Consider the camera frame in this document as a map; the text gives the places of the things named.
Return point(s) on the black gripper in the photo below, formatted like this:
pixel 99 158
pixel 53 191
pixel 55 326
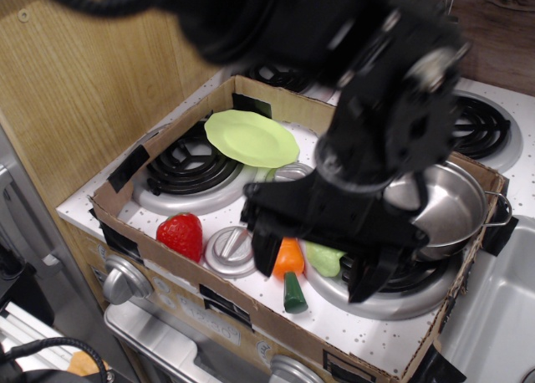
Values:
pixel 315 211

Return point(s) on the orange toy carrot green stem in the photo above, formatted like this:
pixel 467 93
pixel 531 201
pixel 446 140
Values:
pixel 288 267

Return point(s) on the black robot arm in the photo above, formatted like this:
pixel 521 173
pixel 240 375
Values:
pixel 395 64

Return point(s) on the light green plastic plate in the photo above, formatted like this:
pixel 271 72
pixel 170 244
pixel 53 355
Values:
pixel 252 139

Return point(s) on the light green toy broccoli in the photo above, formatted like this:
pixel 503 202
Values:
pixel 325 260

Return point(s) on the brown cardboard fence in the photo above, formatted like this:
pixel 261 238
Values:
pixel 246 314

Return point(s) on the front right black burner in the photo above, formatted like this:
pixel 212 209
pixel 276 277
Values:
pixel 389 306

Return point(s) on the black burner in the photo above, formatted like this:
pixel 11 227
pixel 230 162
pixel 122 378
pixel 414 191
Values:
pixel 280 77
pixel 191 175
pixel 486 132
pixel 389 306

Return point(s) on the silver oven knob right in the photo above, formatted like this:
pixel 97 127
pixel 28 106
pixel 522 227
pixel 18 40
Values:
pixel 285 369

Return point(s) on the silver oven knob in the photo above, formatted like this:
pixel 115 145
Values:
pixel 124 281
pixel 285 369

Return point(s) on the red toy strawberry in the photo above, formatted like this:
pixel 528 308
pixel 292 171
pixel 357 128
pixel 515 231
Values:
pixel 182 233

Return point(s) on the stainless steel pot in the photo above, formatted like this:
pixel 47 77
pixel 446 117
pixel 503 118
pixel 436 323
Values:
pixel 449 206

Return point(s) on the front left black burner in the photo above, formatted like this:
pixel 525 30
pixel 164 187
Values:
pixel 191 175

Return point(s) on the back left black burner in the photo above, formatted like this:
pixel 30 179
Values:
pixel 280 77

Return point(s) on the grey sink basin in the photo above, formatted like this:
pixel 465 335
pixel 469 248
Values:
pixel 489 336

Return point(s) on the silver oven knob left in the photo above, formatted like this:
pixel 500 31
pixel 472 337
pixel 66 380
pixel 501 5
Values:
pixel 124 281

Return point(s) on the back right black burner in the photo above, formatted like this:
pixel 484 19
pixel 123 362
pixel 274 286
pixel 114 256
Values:
pixel 486 132

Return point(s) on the silver oven door handle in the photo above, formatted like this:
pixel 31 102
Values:
pixel 174 350

